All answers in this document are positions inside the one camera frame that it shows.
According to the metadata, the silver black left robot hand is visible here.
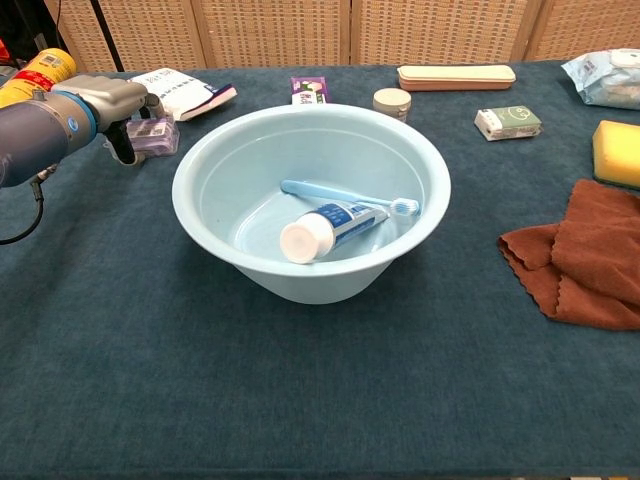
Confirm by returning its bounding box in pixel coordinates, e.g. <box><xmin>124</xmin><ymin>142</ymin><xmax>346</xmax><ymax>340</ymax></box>
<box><xmin>49</xmin><ymin>73</ymin><xmax>166</xmax><ymax>166</ymax></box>

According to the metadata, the purple floss pick box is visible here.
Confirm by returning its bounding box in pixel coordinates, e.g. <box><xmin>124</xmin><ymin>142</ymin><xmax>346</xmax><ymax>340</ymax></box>
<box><xmin>124</xmin><ymin>115</ymin><xmax>180</xmax><ymax>157</ymax></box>

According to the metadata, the light blue toothbrush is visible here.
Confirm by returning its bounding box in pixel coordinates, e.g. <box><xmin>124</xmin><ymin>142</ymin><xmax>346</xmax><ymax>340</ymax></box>
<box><xmin>279</xmin><ymin>179</ymin><xmax>421</xmax><ymax>216</ymax></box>

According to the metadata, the blue white toothpaste tube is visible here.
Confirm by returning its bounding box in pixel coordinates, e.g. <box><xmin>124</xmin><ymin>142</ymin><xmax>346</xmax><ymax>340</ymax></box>
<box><xmin>279</xmin><ymin>200</ymin><xmax>391</xmax><ymax>265</ymax></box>

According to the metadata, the yellow bottle red label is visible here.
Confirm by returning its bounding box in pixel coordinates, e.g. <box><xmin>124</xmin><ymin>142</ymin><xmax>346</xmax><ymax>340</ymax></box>
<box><xmin>0</xmin><ymin>47</ymin><xmax>78</xmax><ymax>109</ymax></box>

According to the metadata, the white tissue packet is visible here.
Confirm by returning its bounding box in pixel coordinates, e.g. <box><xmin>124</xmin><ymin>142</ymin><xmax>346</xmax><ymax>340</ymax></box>
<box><xmin>127</xmin><ymin>67</ymin><xmax>238</xmax><ymax>123</ymax></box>

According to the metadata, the black tripod stand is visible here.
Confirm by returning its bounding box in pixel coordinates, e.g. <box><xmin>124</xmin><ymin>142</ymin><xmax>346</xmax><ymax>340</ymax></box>
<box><xmin>89</xmin><ymin>0</ymin><xmax>125</xmax><ymax>73</ymax></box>

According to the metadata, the woven folding screen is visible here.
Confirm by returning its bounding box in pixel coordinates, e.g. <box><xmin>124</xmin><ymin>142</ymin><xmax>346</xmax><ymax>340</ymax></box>
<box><xmin>43</xmin><ymin>0</ymin><xmax>640</xmax><ymax>74</ymax></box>

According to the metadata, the purple toothpaste carton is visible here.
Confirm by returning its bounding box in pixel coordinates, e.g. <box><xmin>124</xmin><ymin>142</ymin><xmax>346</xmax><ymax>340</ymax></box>
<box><xmin>290</xmin><ymin>75</ymin><xmax>331</xmax><ymax>106</ymax></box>

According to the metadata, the light blue plastic basin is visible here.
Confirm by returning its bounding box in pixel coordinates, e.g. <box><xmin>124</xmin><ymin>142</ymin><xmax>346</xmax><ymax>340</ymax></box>
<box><xmin>170</xmin><ymin>103</ymin><xmax>452</xmax><ymax>306</ymax></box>

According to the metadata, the small white cream jar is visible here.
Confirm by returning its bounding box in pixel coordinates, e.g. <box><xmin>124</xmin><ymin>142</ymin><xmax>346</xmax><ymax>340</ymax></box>
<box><xmin>372</xmin><ymin>87</ymin><xmax>413</xmax><ymax>124</ymax></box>

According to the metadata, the teal fabric table cover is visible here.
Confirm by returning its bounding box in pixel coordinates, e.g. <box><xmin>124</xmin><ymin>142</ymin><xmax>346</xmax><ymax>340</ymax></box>
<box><xmin>0</xmin><ymin>59</ymin><xmax>640</xmax><ymax>480</ymax></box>

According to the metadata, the long beige pink case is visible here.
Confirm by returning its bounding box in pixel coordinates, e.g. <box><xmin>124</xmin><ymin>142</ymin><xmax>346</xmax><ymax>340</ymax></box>
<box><xmin>397</xmin><ymin>64</ymin><xmax>517</xmax><ymax>92</ymax></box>

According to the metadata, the green white tissue pack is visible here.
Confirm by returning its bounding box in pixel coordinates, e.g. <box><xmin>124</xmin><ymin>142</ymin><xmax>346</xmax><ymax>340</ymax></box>
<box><xmin>473</xmin><ymin>104</ymin><xmax>544</xmax><ymax>143</ymax></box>

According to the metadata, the light blue wet wipes pack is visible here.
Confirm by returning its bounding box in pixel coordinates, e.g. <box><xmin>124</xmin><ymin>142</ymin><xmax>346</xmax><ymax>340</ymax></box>
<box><xmin>560</xmin><ymin>47</ymin><xmax>640</xmax><ymax>111</ymax></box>

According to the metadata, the brown cloth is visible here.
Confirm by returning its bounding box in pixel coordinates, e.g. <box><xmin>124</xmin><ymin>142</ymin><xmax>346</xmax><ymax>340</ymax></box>
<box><xmin>497</xmin><ymin>178</ymin><xmax>640</xmax><ymax>332</ymax></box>

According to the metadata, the yellow sponge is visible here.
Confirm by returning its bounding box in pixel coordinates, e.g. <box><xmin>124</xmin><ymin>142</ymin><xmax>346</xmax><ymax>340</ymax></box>
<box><xmin>592</xmin><ymin>119</ymin><xmax>640</xmax><ymax>192</ymax></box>

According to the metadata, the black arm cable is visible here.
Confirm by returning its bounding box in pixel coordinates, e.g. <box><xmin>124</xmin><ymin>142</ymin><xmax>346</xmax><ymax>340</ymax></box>
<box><xmin>0</xmin><ymin>167</ymin><xmax>57</xmax><ymax>246</ymax></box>

